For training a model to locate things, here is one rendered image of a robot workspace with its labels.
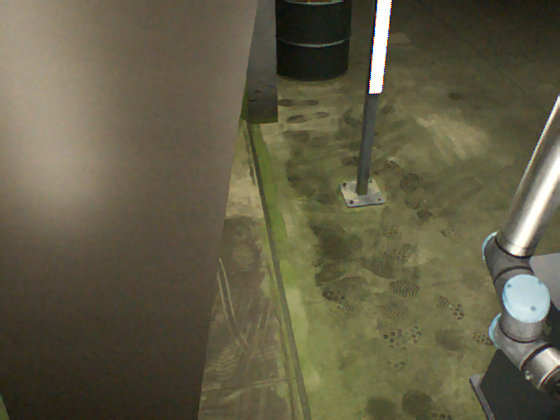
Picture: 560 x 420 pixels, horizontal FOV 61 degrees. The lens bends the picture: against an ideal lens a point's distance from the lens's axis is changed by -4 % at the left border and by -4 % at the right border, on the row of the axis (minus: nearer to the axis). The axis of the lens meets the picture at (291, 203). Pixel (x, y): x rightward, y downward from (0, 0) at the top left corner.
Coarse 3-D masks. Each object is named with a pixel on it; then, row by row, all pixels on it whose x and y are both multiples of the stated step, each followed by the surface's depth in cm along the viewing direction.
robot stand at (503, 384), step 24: (552, 264) 130; (552, 288) 124; (552, 312) 123; (552, 336) 124; (504, 360) 149; (480, 384) 167; (504, 384) 151; (528, 384) 137; (504, 408) 152; (528, 408) 138; (552, 408) 132
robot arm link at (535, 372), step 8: (544, 352) 99; (552, 352) 99; (536, 360) 99; (544, 360) 98; (552, 360) 98; (528, 368) 100; (536, 368) 99; (544, 368) 98; (552, 368) 97; (528, 376) 101; (536, 376) 99; (544, 376) 97; (536, 384) 99
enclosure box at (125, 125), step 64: (0, 0) 44; (64, 0) 45; (128, 0) 46; (192, 0) 47; (256, 0) 48; (0, 64) 47; (64, 64) 49; (128, 64) 50; (192, 64) 51; (0, 128) 51; (64, 128) 53; (128, 128) 55; (192, 128) 56; (0, 192) 56; (64, 192) 58; (128, 192) 60; (192, 192) 62; (0, 256) 62; (64, 256) 65; (128, 256) 67; (192, 256) 69; (0, 320) 70; (64, 320) 72; (128, 320) 75; (192, 320) 78; (0, 384) 79; (64, 384) 83; (128, 384) 86; (192, 384) 90
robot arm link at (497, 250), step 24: (552, 120) 86; (552, 144) 87; (528, 168) 95; (552, 168) 89; (528, 192) 95; (552, 192) 92; (528, 216) 97; (552, 216) 98; (504, 240) 104; (528, 240) 100; (504, 264) 105; (528, 264) 105
